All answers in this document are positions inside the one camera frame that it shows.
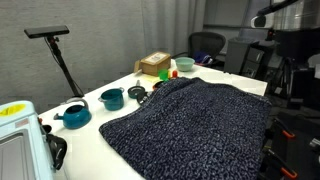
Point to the dark blue knitted blanket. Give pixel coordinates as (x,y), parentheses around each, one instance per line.
(190,129)

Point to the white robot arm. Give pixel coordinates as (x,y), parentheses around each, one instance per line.
(288,15)

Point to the green plastic cup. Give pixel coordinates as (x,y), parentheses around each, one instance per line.
(163,74)

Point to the small black toy pan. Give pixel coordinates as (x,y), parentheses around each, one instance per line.
(134,91)

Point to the cardboard box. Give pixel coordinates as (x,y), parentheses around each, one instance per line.
(153,63)

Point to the mint green bowl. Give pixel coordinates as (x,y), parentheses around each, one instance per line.
(184,64)

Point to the teal toy pot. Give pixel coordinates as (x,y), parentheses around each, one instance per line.
(112,99)

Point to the black office chair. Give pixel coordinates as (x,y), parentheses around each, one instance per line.
(204,47)

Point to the teal toy kettle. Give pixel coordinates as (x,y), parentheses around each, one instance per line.
(75,116)

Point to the black oven mitt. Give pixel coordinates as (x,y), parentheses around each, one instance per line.
(57,147)

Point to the light blue toy oven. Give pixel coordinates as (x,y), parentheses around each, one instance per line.
(24,154)

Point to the black camera on tripod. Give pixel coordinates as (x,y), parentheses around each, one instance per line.
(50,35)

